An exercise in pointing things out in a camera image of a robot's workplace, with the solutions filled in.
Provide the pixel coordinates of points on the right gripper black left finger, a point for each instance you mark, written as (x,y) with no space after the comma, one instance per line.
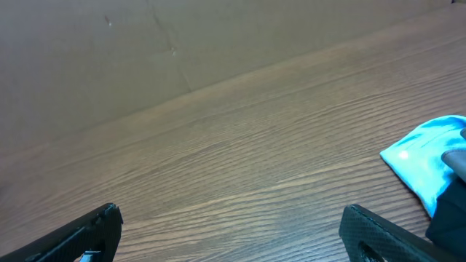
(94,236)

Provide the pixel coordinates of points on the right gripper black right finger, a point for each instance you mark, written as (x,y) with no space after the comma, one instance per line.
(369,237)

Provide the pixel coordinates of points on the black garment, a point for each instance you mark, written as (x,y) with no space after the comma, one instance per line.
(447,227)

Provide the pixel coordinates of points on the light blue shirt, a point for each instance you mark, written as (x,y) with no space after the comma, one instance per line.
(416,158)

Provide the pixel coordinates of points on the grey trousers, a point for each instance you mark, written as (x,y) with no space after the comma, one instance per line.
(454,155)

